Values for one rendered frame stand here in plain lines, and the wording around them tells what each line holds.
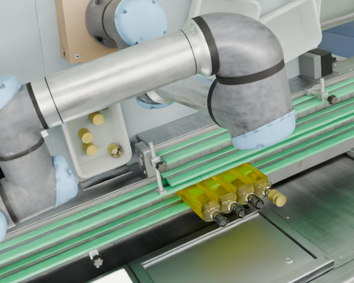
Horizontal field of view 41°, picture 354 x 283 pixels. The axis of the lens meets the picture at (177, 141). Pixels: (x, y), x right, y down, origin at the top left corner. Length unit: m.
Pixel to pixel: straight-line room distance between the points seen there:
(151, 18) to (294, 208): 0.81
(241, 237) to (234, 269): 0.14
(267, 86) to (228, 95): 0.07
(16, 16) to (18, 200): 0.71
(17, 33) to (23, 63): 0.08
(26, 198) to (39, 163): 0.06
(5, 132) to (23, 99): 0.05
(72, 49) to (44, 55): 0.12
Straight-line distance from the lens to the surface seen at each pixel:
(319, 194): 1.68
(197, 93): 0.93
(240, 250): 1.41
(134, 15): 1.11
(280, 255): 1.38
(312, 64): 1.73
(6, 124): 0.72
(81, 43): 1.30
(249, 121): 0.79
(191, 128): 1.49
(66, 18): 1.29
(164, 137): 1.46
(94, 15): 1.26
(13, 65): 1.38
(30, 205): 0.76
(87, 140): 1.42
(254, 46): 0.76
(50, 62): 1.40
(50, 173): 0.76
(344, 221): 1.55
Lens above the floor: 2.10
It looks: 57 degrees down
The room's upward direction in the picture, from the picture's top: 128 degrees clockwise
